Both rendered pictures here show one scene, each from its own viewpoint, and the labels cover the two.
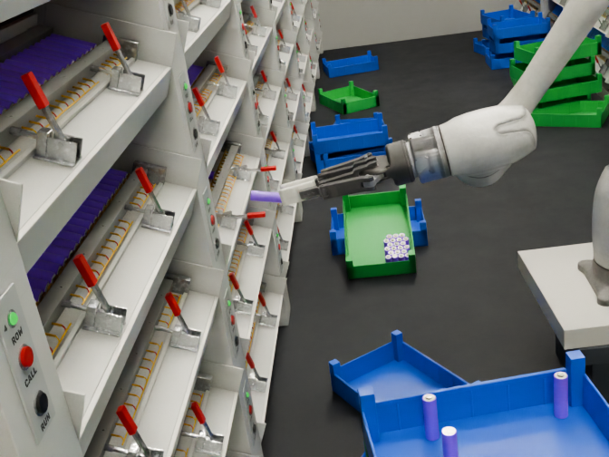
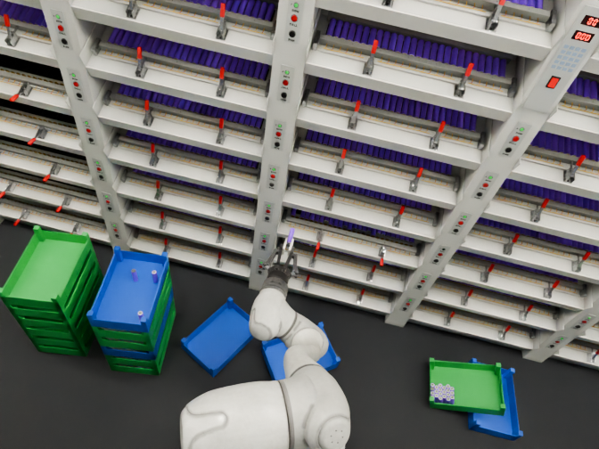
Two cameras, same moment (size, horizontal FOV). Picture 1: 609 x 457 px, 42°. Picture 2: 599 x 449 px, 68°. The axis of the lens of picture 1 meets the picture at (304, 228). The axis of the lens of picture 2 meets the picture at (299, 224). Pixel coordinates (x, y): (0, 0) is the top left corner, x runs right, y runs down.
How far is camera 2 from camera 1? 1.82 m
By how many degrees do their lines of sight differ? 70
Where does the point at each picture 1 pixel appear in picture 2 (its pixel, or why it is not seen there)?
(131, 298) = (169, 169)
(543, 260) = not seen: hidden behind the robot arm
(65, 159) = (144, 122)
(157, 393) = (192, 201)
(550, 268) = not seen: hidden behind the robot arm
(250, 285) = (335, 270)
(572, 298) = not seen: hidden behind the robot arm
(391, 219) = (483, 400)
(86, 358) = (139, 158)
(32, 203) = (118, 118)
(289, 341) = (368, 320)
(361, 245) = (459, 376)
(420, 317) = (373, 390)
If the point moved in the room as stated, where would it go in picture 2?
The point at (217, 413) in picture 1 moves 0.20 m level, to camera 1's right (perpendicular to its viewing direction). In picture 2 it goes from (238, 244) to (230, 281)
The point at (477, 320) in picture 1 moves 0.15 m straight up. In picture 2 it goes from (361, 421) to (371, 410)
